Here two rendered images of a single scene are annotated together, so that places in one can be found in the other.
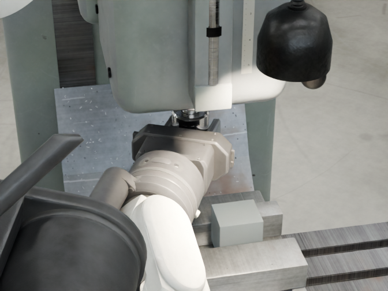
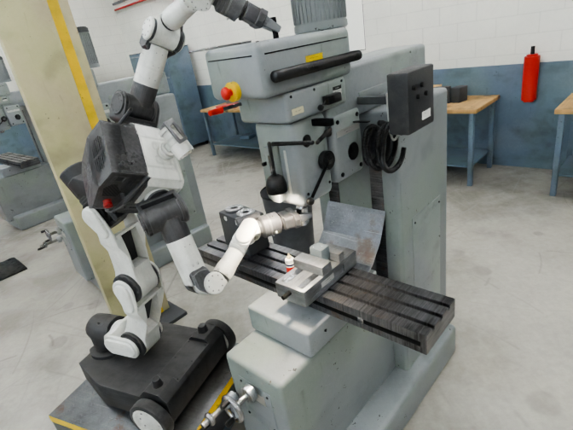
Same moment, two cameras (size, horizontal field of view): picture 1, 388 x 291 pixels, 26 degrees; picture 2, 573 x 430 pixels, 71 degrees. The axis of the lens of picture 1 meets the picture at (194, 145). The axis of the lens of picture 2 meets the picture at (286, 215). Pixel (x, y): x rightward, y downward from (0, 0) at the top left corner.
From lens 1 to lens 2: 1.22 m
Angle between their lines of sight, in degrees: 51
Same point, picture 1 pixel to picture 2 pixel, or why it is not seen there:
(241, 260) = (309, 259)
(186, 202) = (265, 225)
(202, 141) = (292, 214)
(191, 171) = (275, 219)
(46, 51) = not seen: hidden behind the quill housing
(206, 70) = not seen: hidden behind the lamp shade
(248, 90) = (292, 200)
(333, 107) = not seen: outside the picture
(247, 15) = (288, 177)
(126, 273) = (173, 211)
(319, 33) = (273, 183)
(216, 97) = (275, 198)
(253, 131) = (392, 236)
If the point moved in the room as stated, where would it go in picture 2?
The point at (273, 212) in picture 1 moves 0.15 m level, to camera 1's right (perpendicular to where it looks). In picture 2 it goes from (337, 252) to (364, 265)
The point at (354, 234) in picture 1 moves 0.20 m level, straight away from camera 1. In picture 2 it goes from (379, 279) to (420, 263)
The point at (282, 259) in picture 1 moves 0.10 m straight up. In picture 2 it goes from (318, 264) to (315, 241)
